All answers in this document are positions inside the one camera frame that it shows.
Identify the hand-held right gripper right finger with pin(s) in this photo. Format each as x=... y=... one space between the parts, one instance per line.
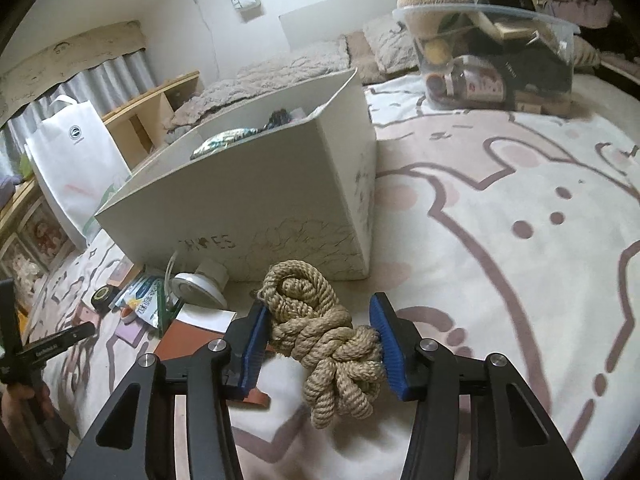
x=390 y=350

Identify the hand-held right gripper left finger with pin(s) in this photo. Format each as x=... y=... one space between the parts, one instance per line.
x=252 y=345

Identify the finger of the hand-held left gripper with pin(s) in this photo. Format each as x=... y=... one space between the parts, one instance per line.
x=77 y=334

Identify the white cardboard box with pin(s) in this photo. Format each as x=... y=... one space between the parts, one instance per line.
x=280 y=180

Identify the person's left hand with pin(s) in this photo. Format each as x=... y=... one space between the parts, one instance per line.
x=15 y=405

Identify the white paper card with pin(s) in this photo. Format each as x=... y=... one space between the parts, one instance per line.
x=205 y=317

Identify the pink notepad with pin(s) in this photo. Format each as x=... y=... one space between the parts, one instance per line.
x=132 y=334

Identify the brown leather piece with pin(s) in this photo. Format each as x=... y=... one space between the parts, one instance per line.
x=185 y=340

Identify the blue and white packet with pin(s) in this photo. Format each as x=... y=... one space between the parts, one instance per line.
x=140 y=302

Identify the small white fan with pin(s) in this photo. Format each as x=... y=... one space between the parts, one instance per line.
x=195 y=285

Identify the green clothes peg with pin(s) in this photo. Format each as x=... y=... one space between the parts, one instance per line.
x=165 y=315

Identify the framed floral picture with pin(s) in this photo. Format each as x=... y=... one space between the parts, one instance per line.
x=45 y=235

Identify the white tote bag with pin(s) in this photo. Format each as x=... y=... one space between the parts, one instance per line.
x=75 y=160

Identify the patterned face mask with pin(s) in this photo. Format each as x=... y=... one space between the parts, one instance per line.
x=225 y=141

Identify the wooden shelf unit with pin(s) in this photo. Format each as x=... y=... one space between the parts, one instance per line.
x=145 y=110

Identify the grey curtain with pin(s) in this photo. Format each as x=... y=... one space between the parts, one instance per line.
x=120 y=75

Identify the grey fluffy pillow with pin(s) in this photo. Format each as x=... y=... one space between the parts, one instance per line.
x=390 y=45
x=260 y=72

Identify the beige printed valance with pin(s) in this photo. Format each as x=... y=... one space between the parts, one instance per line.
x=75 y=55

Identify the clear plastic storage bin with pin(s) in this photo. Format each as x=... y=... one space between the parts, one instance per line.
x=500 y=75

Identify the brown fleece blanket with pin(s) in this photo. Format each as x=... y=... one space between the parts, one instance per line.
x=357 y=55

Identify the black box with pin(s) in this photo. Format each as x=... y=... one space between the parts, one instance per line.
x=505 y=1

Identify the pile of clothes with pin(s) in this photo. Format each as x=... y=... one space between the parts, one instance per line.
x=580 y=5

